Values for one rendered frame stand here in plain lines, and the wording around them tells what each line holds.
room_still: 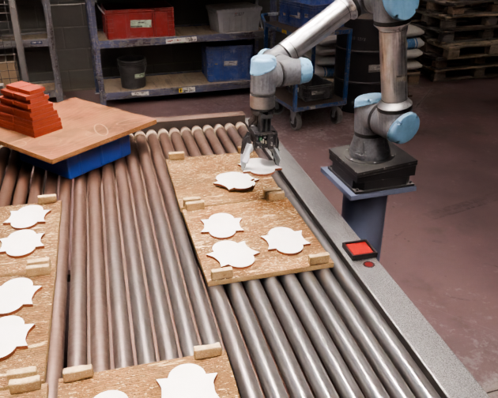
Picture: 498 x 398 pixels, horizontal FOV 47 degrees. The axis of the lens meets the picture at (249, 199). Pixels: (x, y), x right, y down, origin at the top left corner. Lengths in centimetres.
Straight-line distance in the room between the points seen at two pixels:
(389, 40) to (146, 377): 124
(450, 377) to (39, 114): 163
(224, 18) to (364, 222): 406
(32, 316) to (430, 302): 214
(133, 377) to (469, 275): 243
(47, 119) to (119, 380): 126
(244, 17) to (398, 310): 491
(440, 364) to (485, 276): 208
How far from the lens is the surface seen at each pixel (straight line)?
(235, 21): 608
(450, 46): 678
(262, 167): 183
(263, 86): 169
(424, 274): 332
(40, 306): 150
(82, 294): 155
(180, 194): 194
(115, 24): 583
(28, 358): 136
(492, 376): 279
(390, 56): 193
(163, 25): 590
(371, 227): 228
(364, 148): 215
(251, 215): 180
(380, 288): 155
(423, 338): 142
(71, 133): 226
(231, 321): 140
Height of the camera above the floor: 180
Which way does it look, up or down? 27 degrees down
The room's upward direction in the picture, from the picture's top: straight up
